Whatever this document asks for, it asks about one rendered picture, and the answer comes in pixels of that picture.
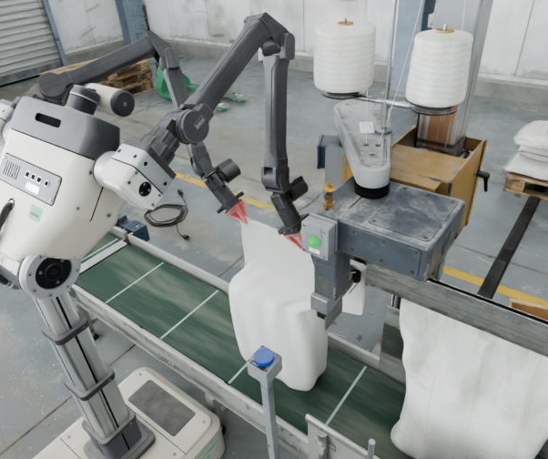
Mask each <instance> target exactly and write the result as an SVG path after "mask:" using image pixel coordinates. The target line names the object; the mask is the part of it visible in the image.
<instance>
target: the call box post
mask: <svg viewBox="0 0 548 459"><path fill-rule="evenodd" d="M260 387H261V394H262V402H263V411H264V418H265V426H266V434H267V442H268V450H269V459H279V441H278V431H277V421H276V411H275V401H274V391H273V381H272V382H271V383H270V384H269V385H268V386H267V385H265V384H264V383H262V382H261V383H260Z"/></svg>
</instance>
